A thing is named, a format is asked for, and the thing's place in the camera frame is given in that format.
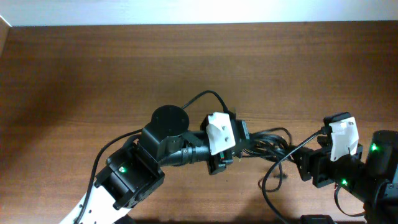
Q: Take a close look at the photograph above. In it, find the black thin USB cable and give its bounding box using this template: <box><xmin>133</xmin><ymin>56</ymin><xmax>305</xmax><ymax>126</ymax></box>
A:
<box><xmin>257</xmin><ymin>161</ymin><xmax>289</xmax><ymax>193</ymax></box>

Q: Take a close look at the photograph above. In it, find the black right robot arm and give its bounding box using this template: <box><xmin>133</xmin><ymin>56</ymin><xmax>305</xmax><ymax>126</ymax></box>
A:
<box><xmin>293</xmin><ymin>130</ymin><xmax>397</xmax><ymax>224</ymax></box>

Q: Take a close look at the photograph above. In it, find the black right camera cable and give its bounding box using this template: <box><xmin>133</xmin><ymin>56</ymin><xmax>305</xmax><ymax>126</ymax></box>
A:
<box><xmin>261</xmin><ymin>126</ymin><xmax>332</xmax><ymax>224</ymax></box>

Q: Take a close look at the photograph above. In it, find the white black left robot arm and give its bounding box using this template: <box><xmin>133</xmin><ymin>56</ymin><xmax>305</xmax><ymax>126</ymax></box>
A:
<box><xmin>62</xmin><ymin>105</ymin><xmax>242</xmax><ymax>224</ymax></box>

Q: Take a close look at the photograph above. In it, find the black left camera cable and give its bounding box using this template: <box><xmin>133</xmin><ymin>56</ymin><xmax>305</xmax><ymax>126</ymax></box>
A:
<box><xmin>73</xmin><ymin>90</ymin><xmax>231</xmax><ymax>224</ymax></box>

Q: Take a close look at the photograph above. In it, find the black thick USB cable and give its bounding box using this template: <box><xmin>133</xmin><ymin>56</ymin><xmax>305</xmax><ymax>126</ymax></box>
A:
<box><xmin>239</xmin><ymin>126</ymin><xmax>296</xmax><ymax>162</ymax></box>

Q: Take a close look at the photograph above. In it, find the black camera cable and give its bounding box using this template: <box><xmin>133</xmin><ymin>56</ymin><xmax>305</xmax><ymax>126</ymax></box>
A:
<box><xmin>73</xmin><ymin>90</ymin><xmax>231</xmax><ymax>224</ymax></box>
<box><xmin>261</xmin><ymin>126</ymin><xmax>332</xmax><ymax>224</ymax></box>

